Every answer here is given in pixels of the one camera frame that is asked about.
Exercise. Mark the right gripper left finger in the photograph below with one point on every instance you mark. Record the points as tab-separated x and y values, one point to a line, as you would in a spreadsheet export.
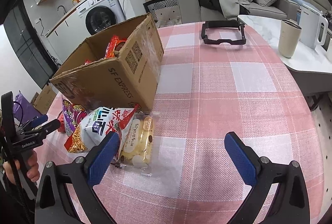
53	203

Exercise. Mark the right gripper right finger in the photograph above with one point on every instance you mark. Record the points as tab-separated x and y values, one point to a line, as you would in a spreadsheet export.
290	203

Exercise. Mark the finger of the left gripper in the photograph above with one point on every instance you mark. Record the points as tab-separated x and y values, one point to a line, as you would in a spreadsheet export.
37	121
47	128

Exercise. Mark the purple white snack bag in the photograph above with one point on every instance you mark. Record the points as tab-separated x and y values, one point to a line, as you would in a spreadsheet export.
73	114

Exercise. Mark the white red noodle snack bag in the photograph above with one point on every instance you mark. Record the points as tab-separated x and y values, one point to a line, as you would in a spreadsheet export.
94	127

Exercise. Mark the clear yellow biscuit packet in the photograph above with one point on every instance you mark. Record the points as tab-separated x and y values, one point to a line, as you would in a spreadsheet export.
136	152

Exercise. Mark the red chocolate pie packet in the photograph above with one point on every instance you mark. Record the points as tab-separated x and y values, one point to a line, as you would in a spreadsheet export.
114	46

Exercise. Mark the small cardboard box on floor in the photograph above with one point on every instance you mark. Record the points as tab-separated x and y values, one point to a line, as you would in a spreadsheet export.
44	99

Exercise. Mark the dark glass door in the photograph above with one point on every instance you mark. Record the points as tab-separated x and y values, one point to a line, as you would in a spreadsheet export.
28	46

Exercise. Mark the brown cardboard SF box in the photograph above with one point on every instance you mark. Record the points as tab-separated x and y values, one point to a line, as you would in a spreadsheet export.
130	78

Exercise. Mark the white washing machine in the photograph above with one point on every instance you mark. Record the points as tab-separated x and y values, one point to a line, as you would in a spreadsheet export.
98	15

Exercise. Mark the pink checked tablecloth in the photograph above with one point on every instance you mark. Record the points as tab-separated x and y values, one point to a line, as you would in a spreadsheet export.
204	92

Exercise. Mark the white marble side table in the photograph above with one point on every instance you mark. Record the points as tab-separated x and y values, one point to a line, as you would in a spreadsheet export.
304	58

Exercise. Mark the black patterned chair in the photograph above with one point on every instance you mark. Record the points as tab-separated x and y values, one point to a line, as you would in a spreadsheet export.
163	11

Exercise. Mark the beige cup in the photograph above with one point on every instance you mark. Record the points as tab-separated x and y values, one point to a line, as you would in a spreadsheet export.
289	37

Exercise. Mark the white electric kettle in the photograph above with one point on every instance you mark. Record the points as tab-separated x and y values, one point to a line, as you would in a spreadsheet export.
314	27

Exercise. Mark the black plastic frame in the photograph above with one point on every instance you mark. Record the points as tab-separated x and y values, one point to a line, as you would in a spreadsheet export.
231	32

